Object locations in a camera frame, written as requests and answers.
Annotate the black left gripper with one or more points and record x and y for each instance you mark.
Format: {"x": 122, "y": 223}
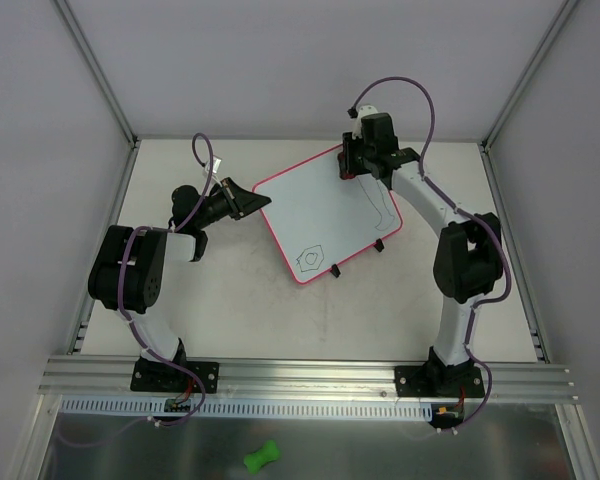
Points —
{"x": 231, "y": 198}

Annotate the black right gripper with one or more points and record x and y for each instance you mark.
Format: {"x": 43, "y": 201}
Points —
{"x": 348, "y": 157}

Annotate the red whiteboard eraser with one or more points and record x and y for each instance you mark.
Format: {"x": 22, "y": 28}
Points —
{"x": 343, "y": 166}

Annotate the pink framed whiteboard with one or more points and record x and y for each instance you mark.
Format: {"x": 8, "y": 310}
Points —
{"x": 319, "y": 220}

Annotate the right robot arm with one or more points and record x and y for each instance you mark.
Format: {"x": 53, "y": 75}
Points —
{"x": 468, "y": 259}

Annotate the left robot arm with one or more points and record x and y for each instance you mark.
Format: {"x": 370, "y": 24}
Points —
{"x": 127, "y": 274}

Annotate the whiteboard stand foot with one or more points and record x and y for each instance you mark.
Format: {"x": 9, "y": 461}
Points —
{"x": 335, "y": 271}
{"x": 379, "y": 245}

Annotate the green bone shaped toy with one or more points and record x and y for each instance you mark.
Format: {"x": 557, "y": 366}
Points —
{"x": 266, "y": 454}

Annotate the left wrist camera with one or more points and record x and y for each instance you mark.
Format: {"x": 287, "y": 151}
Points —
{"x": 213, "y": 166}

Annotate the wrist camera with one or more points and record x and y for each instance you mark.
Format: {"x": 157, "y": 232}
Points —
{"x": 213, "y": 166}
{"x": 366, "y": 110}

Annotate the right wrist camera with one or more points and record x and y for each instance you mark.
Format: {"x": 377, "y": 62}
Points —
{"x": 366, "y": 110}

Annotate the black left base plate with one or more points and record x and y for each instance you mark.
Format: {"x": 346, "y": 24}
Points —
{"x": 156, "y": 377}

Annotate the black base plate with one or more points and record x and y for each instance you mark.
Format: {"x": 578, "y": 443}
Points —
{"x": 410, "y": 382}
{"x": 156, "y": 377}

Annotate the left aluminium frame post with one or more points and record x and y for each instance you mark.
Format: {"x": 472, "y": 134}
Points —
{"x": 79, "y": 38}

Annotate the aluminium frame post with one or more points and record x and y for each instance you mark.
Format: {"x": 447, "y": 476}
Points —
{"x": 79, "y": 38}
{"x": 551, "y": 34}

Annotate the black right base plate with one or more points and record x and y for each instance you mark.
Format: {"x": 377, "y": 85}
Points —
{"x": 410, "y": 382}

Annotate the white slotted cable duct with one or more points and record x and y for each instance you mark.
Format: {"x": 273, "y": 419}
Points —
{"x": 249, "y": 408}

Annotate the aluminium mounting rail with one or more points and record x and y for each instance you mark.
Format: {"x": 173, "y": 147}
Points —
{"x": 306, "y": 379}

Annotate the right aluminium frame post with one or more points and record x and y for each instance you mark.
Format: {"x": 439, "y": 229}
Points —
{"x": 551, "y": 34}

